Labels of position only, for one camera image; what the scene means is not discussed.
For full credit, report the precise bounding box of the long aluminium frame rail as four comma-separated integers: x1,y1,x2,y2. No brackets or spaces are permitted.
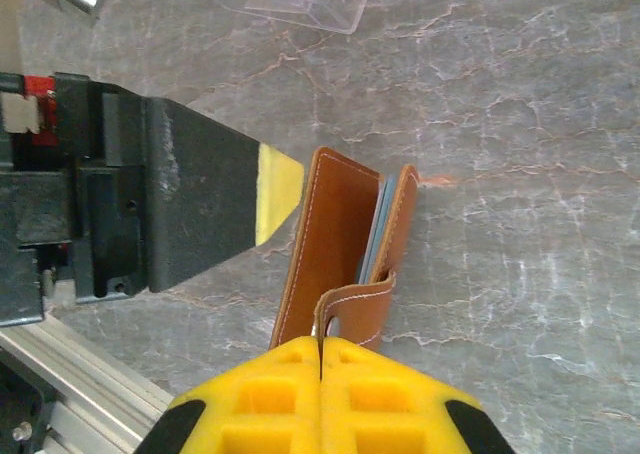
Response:
0,312,177,454

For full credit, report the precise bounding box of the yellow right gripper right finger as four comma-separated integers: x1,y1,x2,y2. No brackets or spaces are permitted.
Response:
319,335,517,454

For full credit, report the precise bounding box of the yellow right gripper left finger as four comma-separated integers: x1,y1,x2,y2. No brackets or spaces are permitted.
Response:
134,336,322,454

